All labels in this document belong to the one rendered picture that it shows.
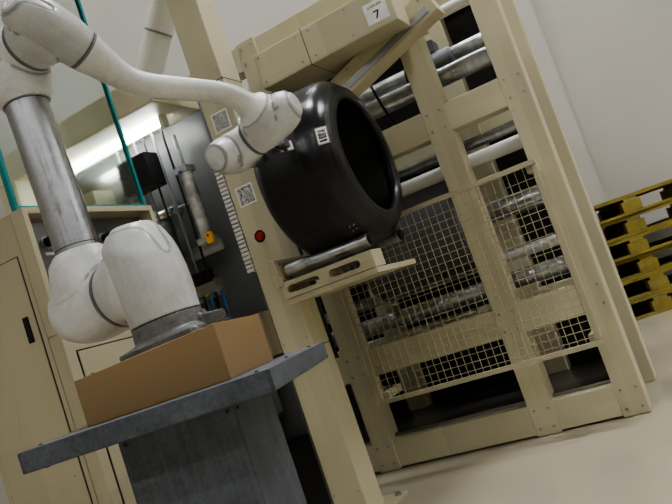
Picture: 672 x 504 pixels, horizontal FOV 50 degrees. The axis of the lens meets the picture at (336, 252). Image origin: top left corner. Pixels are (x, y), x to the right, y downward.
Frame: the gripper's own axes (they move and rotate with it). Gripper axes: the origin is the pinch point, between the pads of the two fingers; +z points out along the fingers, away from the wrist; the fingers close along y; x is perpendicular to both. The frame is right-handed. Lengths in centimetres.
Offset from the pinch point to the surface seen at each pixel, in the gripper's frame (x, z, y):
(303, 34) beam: -43, 57, 3
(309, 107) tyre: -9.2, 10.5, -8.0
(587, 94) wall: 13, 439, -60
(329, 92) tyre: -12.5, 21.5, -12.0
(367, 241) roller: 37.7, 11.8, -8.3
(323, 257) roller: 37.4, 11.6, 8.7
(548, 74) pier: -14, 423, -39
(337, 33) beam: -37, 56, -10
